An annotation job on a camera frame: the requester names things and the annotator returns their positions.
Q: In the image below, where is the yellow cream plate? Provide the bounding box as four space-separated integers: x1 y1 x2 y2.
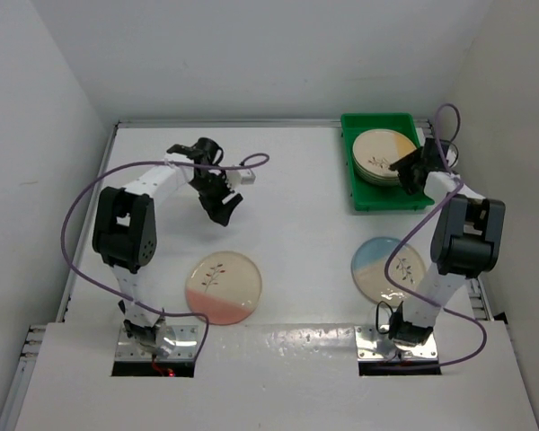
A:
351 129 417 180

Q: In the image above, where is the green cream plate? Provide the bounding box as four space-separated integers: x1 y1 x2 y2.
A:
356 166 401 188

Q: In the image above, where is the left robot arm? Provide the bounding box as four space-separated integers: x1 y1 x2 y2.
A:
93 137 255 356

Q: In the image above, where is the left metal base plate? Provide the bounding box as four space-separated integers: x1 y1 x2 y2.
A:
114 325 198 363

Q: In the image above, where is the green plastic bin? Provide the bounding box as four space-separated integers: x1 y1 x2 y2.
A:
340 113 434 212

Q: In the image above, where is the metal base plate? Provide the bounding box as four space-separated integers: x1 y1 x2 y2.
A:
114 325 198 363
354 325 438 364

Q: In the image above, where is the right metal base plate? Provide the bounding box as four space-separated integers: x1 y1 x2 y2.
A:
354 325 438 364

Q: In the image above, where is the black cable at right base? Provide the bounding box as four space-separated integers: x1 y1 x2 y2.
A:
375 301 403 347

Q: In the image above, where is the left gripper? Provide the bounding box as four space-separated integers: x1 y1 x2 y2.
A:
189 171 242 226

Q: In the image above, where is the pink cream plate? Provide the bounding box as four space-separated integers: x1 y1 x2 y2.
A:
185 251 262 326

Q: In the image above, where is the blue cream plate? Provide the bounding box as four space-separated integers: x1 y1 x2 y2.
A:
350 237 427 308

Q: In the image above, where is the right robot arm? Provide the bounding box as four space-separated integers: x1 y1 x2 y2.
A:
387 139 506 346

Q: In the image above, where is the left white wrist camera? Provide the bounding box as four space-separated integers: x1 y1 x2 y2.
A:
226 169 256 188

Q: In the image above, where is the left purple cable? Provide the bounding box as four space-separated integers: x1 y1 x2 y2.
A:
60 153 270 365

